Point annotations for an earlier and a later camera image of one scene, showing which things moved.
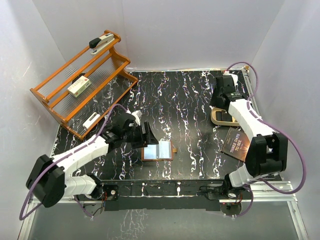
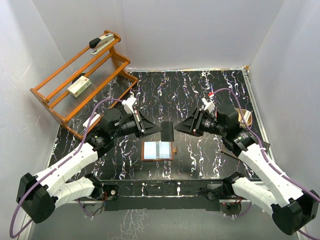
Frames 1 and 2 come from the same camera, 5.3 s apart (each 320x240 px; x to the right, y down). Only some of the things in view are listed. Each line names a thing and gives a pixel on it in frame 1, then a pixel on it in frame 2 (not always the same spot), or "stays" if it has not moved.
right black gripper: [214, 103] -> [193, 122]
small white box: [93, 118] stays
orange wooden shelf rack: [94, 80] stays
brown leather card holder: [162, 151] stays
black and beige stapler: [97, 43] stays
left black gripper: [144, 139] -> [148, 126]
